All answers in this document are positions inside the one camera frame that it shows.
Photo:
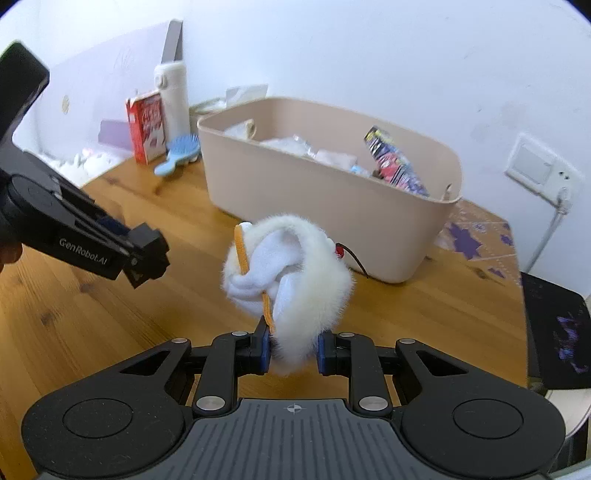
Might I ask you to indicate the wooden desk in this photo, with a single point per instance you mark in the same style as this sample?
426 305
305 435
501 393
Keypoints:
115 318

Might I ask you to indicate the blue hairbrush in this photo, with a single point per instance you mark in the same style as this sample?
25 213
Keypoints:
178 152

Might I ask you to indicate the white fluffy sock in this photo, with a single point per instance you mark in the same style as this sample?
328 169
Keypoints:
300 286

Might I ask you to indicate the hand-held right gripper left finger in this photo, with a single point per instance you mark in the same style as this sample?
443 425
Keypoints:
264 347

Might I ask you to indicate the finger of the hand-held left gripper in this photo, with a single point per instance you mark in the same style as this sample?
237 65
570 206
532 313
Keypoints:
147 256
114 225

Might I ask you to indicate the yellow tissue pack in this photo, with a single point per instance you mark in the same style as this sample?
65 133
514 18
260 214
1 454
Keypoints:
247 94

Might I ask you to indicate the kraft tissue box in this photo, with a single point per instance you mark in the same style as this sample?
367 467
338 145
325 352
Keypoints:
207 106

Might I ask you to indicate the beige plastic storage basket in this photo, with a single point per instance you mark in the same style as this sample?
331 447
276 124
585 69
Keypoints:
323 212

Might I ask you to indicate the lavender cushion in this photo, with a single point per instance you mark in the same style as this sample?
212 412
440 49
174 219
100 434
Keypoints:
117 134

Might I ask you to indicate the white thermos bottle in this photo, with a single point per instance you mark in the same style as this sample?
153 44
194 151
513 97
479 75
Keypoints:
171 97

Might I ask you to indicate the white wall switch socket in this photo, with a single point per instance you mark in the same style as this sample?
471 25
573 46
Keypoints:
540 164

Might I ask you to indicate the black board with purple print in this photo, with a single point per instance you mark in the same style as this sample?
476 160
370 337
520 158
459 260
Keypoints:
558 327

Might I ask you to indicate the red white carton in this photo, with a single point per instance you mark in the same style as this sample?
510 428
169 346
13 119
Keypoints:
145 127

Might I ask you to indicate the dark colourful snack packet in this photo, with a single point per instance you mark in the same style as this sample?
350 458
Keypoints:
395 161

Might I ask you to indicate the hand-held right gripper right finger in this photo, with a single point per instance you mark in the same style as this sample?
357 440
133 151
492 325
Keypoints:
324 353

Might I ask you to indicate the purple flower patterned mat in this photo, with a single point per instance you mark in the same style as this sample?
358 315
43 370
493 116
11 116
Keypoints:
475 240

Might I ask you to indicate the clear plastic packet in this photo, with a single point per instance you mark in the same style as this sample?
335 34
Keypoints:
291 145

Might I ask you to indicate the lavender board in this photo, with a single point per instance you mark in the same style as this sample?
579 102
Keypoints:
101 78

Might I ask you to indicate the white round container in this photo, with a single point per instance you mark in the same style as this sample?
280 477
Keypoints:
572 420

